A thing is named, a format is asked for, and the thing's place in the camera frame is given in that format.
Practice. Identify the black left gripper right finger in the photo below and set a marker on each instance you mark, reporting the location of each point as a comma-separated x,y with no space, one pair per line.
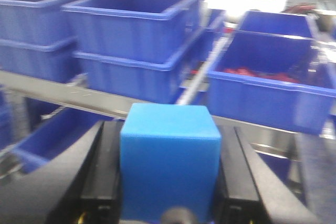
248,191

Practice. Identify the rear blue bin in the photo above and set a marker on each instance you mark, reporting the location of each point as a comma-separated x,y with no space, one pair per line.
279,24

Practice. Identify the lower shelf blue bin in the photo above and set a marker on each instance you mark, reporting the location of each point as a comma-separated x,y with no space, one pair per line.
54,136

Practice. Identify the blue bin with red blocks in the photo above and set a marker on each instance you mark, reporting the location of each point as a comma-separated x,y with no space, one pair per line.
285,82

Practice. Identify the far left blue bins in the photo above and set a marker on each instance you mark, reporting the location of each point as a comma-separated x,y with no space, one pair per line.
37,40

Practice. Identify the lower stacked blue bin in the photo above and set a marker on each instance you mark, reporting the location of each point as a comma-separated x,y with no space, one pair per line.
154,82

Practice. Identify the stacked blue bin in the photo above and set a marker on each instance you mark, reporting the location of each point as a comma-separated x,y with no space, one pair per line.
154,82
143,30

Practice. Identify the blue cube block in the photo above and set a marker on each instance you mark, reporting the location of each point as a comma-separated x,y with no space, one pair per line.
169,157

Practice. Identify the grey shelf beam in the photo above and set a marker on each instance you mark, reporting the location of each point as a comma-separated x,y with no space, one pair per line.
110,104

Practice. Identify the upper stacked blue bin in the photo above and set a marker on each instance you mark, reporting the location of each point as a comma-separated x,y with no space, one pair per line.
143,30

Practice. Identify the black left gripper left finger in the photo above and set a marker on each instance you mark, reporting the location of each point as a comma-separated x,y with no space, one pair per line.
81,185

